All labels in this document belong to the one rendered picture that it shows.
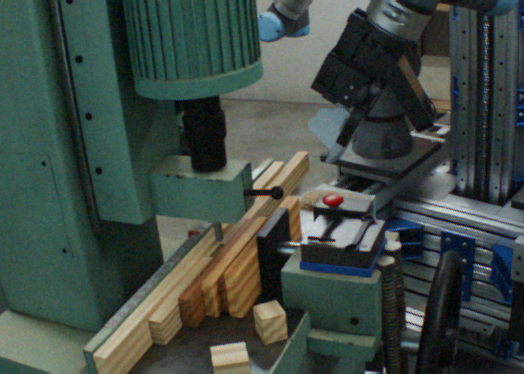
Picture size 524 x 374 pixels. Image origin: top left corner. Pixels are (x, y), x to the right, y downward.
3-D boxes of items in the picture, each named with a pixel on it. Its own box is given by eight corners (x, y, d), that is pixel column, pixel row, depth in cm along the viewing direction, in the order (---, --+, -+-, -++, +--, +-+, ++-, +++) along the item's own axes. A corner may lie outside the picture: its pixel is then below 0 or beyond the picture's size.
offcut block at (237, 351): (248, 368, 82) (244, 341, 80) (252, 387, 78) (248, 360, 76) (215, 373, 81) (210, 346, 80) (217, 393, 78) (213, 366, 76)
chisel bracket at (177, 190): (237, 235, 96) (231, 180, 92) (153, 223, 101) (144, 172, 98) (258, 211, 102) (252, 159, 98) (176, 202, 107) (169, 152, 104)
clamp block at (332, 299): (375, 339, 89) (375, 285, 85) (282, 325, 94) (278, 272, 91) (399, 281, 101) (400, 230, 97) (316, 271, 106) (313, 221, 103)
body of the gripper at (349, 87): (323, 75, 92) (362, 2, 85) (378, 107, 91) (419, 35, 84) (306, 92, 86) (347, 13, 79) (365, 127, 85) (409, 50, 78)
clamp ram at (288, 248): (310, 297, 94) (306, 242, 90) (261, 290, 97) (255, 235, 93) (329, 264, 101) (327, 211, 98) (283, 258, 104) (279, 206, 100)
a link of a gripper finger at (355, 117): (340, 131, 91) (369, 80, 86) (351, 138, 90) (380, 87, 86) (330, 145, 87) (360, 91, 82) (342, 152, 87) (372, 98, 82)
